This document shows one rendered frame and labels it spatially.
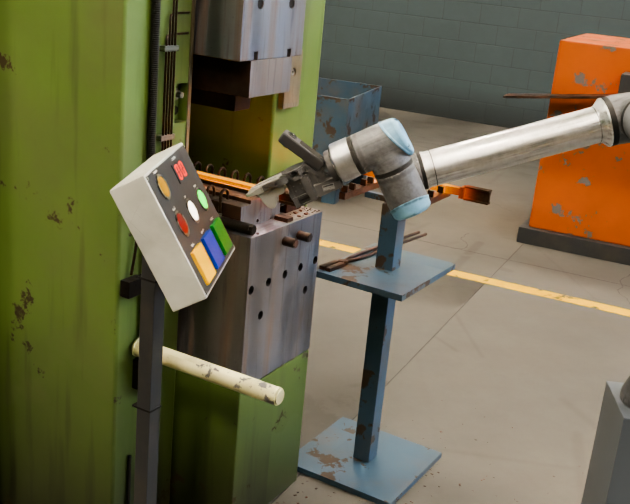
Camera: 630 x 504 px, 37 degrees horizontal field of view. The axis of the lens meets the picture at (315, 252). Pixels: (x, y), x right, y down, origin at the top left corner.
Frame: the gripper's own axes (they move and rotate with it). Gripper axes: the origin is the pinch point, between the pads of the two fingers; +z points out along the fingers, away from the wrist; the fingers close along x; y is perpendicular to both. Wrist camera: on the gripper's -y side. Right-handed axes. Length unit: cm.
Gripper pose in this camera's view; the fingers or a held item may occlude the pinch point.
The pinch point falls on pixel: (250, 190)
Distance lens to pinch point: 211.7
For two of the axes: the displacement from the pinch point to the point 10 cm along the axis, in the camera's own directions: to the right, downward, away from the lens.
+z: -9.0, 3.7, 2.1
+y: 4.2, 8.8, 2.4
